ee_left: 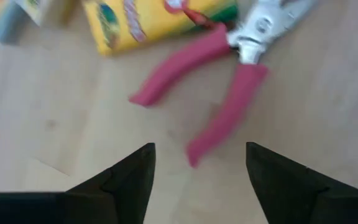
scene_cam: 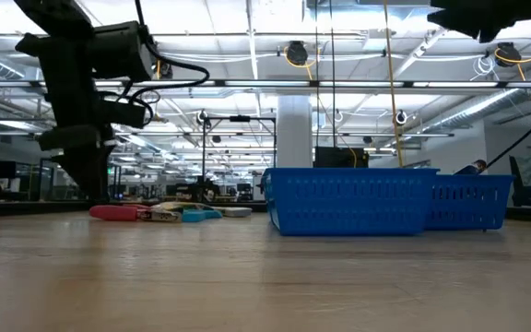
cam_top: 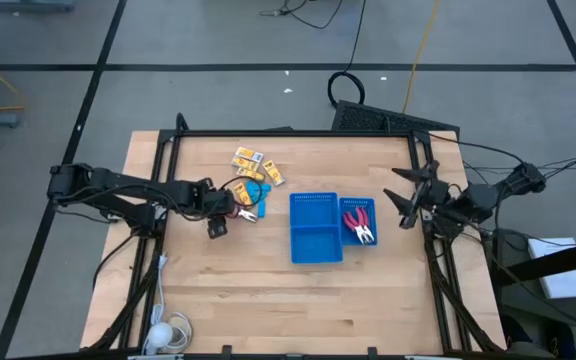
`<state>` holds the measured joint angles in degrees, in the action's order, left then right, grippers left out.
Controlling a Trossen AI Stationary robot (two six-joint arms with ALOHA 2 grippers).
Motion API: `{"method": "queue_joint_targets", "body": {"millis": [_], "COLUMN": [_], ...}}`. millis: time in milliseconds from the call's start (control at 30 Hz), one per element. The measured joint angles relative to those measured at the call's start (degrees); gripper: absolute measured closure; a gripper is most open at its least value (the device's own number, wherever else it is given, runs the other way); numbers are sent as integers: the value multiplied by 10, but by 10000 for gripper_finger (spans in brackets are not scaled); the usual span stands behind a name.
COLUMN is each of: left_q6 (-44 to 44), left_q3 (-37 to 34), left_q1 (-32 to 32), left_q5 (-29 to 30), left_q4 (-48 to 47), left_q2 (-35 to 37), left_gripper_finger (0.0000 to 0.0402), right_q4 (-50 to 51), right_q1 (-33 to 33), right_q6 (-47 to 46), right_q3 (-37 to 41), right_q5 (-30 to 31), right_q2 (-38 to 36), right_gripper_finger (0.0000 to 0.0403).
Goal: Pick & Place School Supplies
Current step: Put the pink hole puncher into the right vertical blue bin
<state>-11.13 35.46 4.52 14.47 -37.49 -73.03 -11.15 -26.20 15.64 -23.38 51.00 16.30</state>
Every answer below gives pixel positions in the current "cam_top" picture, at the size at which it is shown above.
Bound black perforated panel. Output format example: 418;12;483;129
330;99;462;139

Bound white lamp cable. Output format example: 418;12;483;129
141;251;195;354

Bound black coiled floor cable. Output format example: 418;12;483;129
326;0;369;109

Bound black aluminium table frame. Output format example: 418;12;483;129
81;127;507;360

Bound desk lamp with white bulb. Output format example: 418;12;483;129
144;321;177;357

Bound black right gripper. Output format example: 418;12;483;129
383;160;454;231

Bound red-handled pliers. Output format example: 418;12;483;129
354;206;376;245
342;209;368;246
227;202;260;225

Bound small blue plastic basket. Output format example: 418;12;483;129
338;196;379;248

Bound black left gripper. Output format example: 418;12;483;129
197;178;246;221

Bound yellow hanging cable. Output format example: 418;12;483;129
401;0;442;116

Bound black metal beam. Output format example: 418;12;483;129
489;236;576;287

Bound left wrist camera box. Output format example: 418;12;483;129
206;215;230;241

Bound large blue plastic basket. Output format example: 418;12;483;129
289;191;345;265

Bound white box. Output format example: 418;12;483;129
526;236;576;301

